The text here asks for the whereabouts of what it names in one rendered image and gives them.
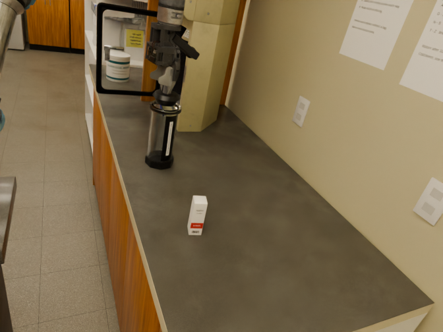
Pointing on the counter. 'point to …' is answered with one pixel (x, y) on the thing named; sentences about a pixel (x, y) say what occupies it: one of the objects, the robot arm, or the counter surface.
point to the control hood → (189, 9)
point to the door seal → (100, 47)
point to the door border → (101, 47)
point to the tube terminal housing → (206, 62)
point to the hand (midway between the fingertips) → (167, 88)
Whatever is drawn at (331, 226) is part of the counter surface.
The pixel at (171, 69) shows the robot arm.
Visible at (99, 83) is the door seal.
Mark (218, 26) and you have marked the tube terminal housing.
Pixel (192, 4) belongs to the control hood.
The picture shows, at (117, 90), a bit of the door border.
